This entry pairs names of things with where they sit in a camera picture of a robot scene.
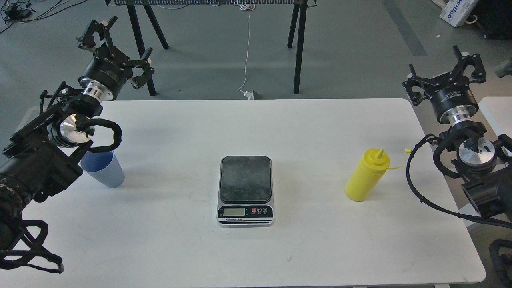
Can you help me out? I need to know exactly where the black metal trestle stand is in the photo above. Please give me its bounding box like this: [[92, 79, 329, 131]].
[[114, 0, 309, 95]]

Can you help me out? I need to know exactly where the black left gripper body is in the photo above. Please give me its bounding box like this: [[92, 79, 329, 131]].
[[79, 47, 133, 101]]

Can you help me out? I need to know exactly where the blue ribbed plastic cup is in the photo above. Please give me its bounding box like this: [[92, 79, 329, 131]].
[[80, 151, 126, 188]]

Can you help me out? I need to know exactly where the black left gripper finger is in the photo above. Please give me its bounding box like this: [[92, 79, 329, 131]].
[[76, 16, 118, 56], [127, 47, 155, 89]]

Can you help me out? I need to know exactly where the white power cable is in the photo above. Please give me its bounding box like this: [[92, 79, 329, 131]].
[[238, 4, 256, 100]]

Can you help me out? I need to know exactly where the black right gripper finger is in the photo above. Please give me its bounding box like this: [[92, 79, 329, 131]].
[[402, 64, 444, 106], [450, 45, 486, 84]]

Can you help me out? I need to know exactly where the white cardboard box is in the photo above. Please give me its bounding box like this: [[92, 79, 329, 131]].
[[439, 0, 479, 28]]

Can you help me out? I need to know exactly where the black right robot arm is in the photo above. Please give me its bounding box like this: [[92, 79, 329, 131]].
[[403, 45, 511, 228]]

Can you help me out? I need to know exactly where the black digital kitchen scale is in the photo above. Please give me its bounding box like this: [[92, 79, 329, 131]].
[[216, 156, 275, 228]]

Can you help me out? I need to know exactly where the black cable bundle on floor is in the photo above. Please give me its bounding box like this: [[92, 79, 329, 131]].
[[0, 0, 86, 34]]

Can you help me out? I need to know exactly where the white side table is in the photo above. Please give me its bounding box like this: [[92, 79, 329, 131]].
[[479, 96, 512, 137]]

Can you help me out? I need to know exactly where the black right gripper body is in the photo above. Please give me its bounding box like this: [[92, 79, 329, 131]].
[[424, 80, 478, 124]]

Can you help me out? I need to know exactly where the yellow squeeze seasoning bottle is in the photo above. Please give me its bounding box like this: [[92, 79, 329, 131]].
[[344, 148, 406, 202]]

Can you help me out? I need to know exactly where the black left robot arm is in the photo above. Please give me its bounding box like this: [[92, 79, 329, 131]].
[[0, 16, 154, 273]]

